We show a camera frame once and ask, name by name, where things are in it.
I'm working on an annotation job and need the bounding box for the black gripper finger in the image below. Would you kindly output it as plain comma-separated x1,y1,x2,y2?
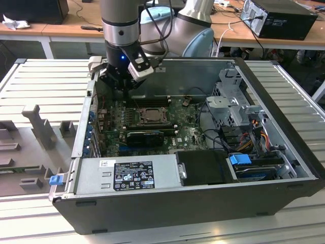
126,75,142,103
99,64,127,103

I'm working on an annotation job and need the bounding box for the metal socket cover frame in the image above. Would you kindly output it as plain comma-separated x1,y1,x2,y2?
139,107,170,124

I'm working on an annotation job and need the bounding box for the small silver CPU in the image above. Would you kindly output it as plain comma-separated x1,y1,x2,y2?
145,109,166,121

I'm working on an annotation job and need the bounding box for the black RAM slot bank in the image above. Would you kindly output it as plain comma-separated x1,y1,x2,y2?
123,94,171,108
123,121,178,135

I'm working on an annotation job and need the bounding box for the CPU socket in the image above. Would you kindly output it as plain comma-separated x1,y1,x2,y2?
137,106,172,126

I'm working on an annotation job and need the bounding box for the grey case latch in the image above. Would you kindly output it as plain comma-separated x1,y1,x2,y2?
87,56,107,77

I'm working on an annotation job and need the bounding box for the black graphics card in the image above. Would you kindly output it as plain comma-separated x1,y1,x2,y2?
126,131,165,148

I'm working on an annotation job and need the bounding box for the green motherboard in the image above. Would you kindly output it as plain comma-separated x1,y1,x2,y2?
97,98,211,157

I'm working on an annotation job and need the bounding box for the silver metal drive cage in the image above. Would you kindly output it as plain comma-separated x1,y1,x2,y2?
205,67,267,128

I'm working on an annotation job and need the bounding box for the large black box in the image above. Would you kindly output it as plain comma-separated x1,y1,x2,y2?
0,0,70,25

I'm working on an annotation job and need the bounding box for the grey power supply unit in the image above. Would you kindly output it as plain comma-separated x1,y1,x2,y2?
75,154,182,195

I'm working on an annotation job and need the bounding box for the crumpled white paper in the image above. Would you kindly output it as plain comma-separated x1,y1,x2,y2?
2,14,31,31

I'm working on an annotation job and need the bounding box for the grey parts rack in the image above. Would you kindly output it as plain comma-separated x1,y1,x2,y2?
0,104,79,198

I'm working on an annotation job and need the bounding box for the blue disk carrier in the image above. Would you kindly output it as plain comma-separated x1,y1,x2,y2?
228,153,252,175

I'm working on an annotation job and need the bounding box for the green RAM stick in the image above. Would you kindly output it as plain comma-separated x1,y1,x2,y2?
0,166,41,175

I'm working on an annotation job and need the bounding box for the open black PC case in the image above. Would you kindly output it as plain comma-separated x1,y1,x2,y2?
48,56,325,236

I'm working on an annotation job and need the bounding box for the hard disk drive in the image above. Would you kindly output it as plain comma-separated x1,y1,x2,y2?
235,165,279,182

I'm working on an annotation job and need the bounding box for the black desktop computer silver end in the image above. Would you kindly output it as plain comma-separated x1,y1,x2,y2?
240,0,318,41

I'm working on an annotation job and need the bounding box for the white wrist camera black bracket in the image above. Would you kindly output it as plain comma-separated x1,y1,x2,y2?
124,45,155,82

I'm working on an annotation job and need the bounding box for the black handled screwdriver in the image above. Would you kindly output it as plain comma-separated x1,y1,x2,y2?
80,24,104,33

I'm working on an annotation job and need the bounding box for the white cable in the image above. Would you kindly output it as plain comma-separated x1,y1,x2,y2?
210,21,234,58

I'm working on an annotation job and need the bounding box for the orange yellow wire bundle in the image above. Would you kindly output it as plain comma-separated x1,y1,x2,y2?
237,120,271,155

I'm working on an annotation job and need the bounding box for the white metal frame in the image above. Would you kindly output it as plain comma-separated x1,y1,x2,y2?
311,80,325,102

